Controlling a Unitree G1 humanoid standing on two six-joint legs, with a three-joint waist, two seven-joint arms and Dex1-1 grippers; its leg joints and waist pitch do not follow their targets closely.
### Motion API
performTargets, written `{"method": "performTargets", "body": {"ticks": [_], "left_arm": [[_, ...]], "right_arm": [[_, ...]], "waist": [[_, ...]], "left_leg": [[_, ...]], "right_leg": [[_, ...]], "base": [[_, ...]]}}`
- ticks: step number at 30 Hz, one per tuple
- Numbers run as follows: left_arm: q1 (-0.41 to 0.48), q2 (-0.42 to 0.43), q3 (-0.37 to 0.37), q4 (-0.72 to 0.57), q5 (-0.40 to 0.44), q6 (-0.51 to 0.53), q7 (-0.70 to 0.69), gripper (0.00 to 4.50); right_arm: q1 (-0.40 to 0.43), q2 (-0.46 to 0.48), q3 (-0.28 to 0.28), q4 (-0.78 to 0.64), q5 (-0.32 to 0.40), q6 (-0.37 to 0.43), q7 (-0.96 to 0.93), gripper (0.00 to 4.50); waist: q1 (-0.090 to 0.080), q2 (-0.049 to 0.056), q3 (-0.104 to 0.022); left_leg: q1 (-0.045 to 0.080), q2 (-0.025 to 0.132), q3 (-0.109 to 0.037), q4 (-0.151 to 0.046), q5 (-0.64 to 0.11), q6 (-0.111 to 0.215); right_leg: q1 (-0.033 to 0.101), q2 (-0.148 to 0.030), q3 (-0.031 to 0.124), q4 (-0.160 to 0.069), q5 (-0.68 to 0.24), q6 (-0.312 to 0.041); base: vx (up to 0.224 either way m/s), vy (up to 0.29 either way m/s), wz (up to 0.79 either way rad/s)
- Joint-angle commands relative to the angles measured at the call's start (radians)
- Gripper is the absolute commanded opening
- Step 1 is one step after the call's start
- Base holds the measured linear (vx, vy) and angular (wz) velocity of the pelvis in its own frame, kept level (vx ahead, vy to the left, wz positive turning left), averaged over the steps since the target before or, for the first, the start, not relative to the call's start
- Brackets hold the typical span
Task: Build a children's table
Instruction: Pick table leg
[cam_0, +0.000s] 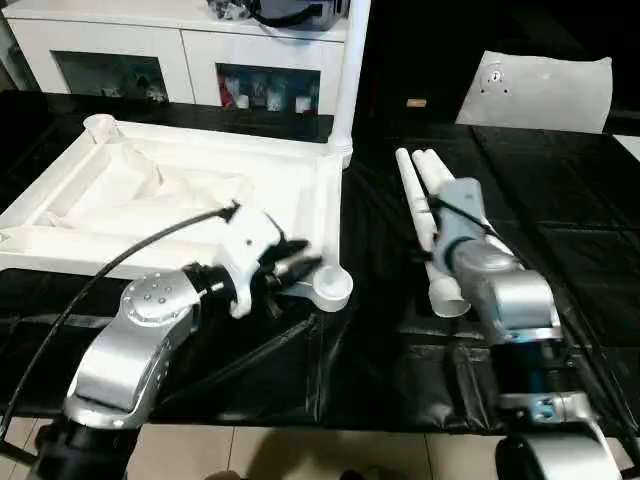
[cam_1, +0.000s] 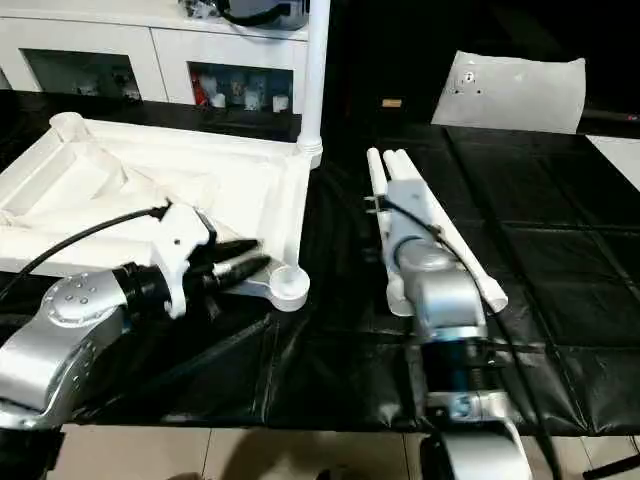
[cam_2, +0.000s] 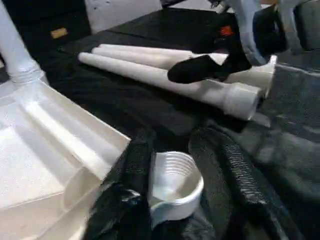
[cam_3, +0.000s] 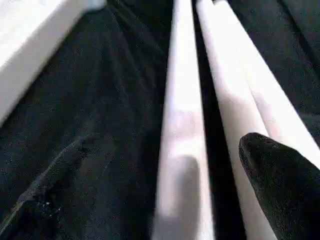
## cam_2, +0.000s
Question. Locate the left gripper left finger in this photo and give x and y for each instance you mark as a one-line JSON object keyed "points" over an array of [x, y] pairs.
{"points": [[125, 200]]}

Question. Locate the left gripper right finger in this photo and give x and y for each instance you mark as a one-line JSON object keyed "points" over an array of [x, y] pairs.
{"points": [[240, 190]]}

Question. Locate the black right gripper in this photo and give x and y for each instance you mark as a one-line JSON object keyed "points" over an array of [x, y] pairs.
{"points": [[240, 52]]}

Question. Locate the white plastic table leg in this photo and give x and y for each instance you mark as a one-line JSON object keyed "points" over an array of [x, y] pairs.
{"points": [[15, 45], [150, 49], [145, 56], [150, 75]]}

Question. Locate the white plastic table top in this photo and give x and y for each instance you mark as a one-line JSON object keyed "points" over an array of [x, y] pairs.
{"points": [[45, 165]]}

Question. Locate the small tan label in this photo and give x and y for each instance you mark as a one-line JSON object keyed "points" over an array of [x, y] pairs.
{"points": [[59, 33]]}

